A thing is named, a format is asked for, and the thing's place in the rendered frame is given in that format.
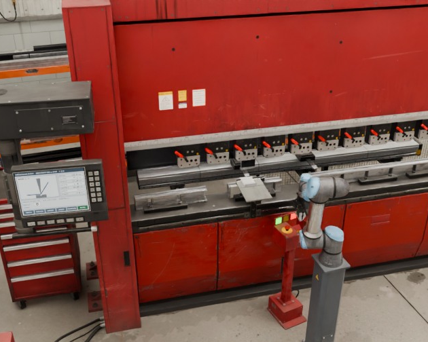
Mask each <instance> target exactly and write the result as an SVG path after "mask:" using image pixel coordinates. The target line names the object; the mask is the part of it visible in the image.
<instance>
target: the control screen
mask: <svg viewBox="0 0 428 342"><path fill-rule="evenodd" d="M14 176H15V180H16V186H17V190H18V195H19V199H20V205H21V208H22V214H23V216H26V215H34V214H48V213H56V212H70V211H77V210H89V205H88V196H87V191H86V182H85V176H84V168H74V169H65V170H49V171H41V172H24V173H15V174H14ZM36 202H40V204H41V205H40V206H34V203H36Z"/></svg>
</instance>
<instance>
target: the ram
mask: <svg viewBox="0 0 428 342"><path fill-rule="evenodd" d="M113 34H114V41H115V55H116V63H117V70H118V85H119V93H120V106H121V114H122V129H123V137H124V143H131V142H139V141H145V140H158V139H165V138H177V137H184V136H196V135H203V134H216V133H222V132H235V131H242V130H254V129H261V128H274V127H281V126H293V125H300V124H313V123H319V122H327V121H339V120H345V119H358V118H365V117H378V116H384V115H397V114H404V113H416V112H423V111H428V4H424V5H402V6H389V7H367V8H354V9H331V10H319V11H307V12H283V13H271V14H248V15H236V16H213V17H201V18H178V19H166V20H142V21H130V22H113ZM198 89H206V105H205V106H198V107H193V106H192V90H198ZM182 90H186V100H184V101H179V93H178V91H182ZM159 92H173V109H165V110H160V107H159ZM183 102H186V103H187V107H186V108H179V103H183ZM419 119H428V115H423V116H416V117H404V118H397V119H385V120H378V121H366V122H359V123H347V124H340V125H333V126H321V127H314V128H302V129H295V130H283V131H276V132H264V133H257V134H245V135H238V136H226V137H219V138H207V139H200V140H188V141H181V142H168V143H162V144H155V145H143V146H136V147H124V150H125V151H136V150H143V149H155V148H161V147H174V146H180V145H193V144H199V143H211V142H217V141H225V140H236V139H243V138H255V137H262V136H274V135H281V134H293V133H299V132H312V131H318V130H330V129H337V128H349V127H355V126H368V125H374V124H386V123H393V122H400V121H412V120H419Z"/></svg>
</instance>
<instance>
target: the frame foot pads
mask: <svg viewBox="0 0 428 342"><path fill-rule="evenodd" d="M86 278H87V280H95V279H98V278H99V275H98V269H97V264H96V261H95V262H93V261H91V262H90V263H86ZM95 311H103V304H102V299H101V291H93V292H88V312H89V313H90V312H95Z"/></svg>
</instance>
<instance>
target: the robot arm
mask: <svg viewBox="0 0 428 342"><path fill-rule="evenodd" d="M349 190H350V186H349V184H348V182H347V181H346V180H344V179H343V178H338V177H313V178H312V176H311V175H309V174H302V175H301V177H300V184H299V189H298V192H297V193H296V194H297V195H298V198H296V199H294V200H293V202H294V204H293V207H294V208H295V209H297V212H295V214H296V216H297V218H298V220H299V221H300V222H301V221H302V220H303V219H304V218H305V216H307V222H306V225H305V226H304V228H303V230H300V245H301V247H302V248H303V249H322V251H321V252H320V254H319V262H320V264H322V265H323V266H325V267H329V268H337V267H340V266H341V265H342V264H343V256H342V244H343V240H344V233H343V231H342V230H341V229H339V228H338V227H335V226H327V227H326V228H325V230H322V229H321V221H322V217H323V211H324V206H325V203H327V202H328V199H329V198H335V197H343V196H345V195H347V194H348V192H349ZM308 202H310V204H309V203H308Z"/></svg>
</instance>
